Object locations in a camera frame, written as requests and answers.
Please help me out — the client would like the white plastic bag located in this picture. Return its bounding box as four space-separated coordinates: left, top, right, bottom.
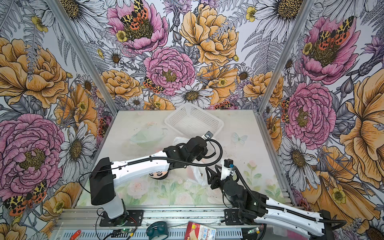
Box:
169 143 219 186

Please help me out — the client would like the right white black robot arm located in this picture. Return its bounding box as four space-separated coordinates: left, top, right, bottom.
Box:
206 166 335 240

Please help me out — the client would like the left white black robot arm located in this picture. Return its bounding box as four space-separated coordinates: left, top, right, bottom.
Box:
89 137 216 220

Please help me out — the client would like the white plastic mesh basket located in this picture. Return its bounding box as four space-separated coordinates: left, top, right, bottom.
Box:
164 103 224 138

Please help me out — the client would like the pink plush doll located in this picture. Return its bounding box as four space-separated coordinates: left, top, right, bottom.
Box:
149 171 169 180

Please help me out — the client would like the red white bandage box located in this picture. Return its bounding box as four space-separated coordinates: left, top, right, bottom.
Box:
184 222 217 240

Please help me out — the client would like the pink plastic box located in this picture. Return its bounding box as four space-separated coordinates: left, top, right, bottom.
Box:
273 226 308 240

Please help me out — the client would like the teal tape roll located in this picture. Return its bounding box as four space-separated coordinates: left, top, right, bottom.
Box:
146 221 169 240

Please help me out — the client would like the green circuit board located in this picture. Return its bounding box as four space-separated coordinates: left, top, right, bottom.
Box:
113 228 136 238

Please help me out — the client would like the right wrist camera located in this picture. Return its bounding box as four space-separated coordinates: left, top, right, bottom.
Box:
221 159 234 181

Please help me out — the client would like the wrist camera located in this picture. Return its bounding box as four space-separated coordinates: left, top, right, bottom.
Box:
221 159 234 181
202 131 214 140

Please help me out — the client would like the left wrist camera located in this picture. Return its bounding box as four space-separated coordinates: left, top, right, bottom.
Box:
202 131 214 140

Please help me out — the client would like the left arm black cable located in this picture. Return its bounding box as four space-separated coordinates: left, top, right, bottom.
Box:
78 138 223 196

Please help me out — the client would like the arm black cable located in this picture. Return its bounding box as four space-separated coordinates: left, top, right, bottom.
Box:
78 138 223 196
230 164 347 230

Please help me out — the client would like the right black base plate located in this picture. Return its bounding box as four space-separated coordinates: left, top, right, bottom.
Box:
224 209 256 226

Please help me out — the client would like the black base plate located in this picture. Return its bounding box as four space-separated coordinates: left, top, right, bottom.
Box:
99 210 144 227
224 209 256 226

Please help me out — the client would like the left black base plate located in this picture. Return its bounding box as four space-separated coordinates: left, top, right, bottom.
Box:
99 210 144 227

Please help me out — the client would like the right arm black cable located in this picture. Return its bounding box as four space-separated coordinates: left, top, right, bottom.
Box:
230 164 347 230

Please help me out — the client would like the aluminium front rail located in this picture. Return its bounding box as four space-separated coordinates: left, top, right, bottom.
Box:
53 206 304 229

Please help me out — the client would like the red handled tool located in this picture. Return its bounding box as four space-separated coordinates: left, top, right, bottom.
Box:
70 230 83 240

